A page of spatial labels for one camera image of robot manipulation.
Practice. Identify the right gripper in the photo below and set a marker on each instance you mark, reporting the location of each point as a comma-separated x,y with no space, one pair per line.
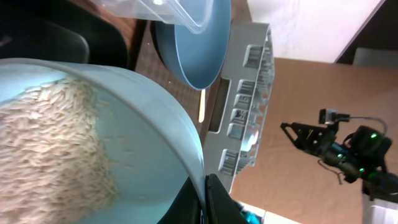
314,140

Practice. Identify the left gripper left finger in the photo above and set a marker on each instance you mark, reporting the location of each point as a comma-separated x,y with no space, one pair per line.
185,209

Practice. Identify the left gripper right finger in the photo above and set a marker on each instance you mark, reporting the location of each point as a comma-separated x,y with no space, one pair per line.
220,207

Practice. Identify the light blue rice bowl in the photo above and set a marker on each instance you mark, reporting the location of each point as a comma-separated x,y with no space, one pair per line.
150,140

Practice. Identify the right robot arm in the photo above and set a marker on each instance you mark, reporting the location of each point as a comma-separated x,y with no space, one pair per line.
361,156

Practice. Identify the grey dishwasher rack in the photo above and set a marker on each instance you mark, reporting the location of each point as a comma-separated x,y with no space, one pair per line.
240,109

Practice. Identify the yellow plastic spoon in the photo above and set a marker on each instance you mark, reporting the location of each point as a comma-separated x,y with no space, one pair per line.
201,112

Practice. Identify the dark blue plate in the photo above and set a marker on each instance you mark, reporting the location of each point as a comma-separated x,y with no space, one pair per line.
195,59

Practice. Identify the white rice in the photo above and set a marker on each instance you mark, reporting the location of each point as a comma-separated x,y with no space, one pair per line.
54,168

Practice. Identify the clear plastic bin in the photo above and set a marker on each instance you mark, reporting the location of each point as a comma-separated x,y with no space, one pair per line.
193,14

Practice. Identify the brown serving tray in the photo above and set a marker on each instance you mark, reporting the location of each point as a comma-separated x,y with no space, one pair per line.
145,60

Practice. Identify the black tray bin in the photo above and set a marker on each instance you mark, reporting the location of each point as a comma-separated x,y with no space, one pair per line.
59,31

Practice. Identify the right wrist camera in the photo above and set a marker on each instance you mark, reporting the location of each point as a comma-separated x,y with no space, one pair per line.
330,116

